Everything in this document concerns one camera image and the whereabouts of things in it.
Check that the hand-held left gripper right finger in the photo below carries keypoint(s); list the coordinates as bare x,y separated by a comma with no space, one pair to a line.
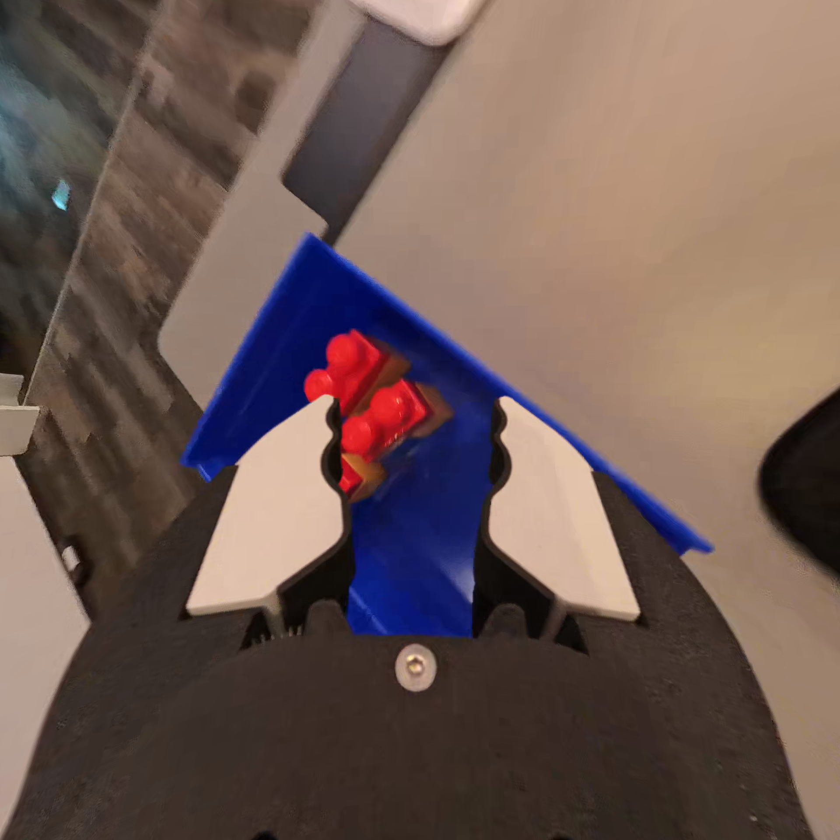
558,525

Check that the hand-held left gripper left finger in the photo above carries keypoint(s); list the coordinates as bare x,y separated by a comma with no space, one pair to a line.
269,525

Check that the blue plastic bin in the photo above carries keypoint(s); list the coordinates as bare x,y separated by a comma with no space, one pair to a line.
420,538

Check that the grey desk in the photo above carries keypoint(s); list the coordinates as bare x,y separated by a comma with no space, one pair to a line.
623,197

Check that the dark metal desk plate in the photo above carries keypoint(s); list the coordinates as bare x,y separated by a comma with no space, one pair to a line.
367,131

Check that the white stand base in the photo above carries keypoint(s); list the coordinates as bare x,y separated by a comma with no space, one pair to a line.
426,16

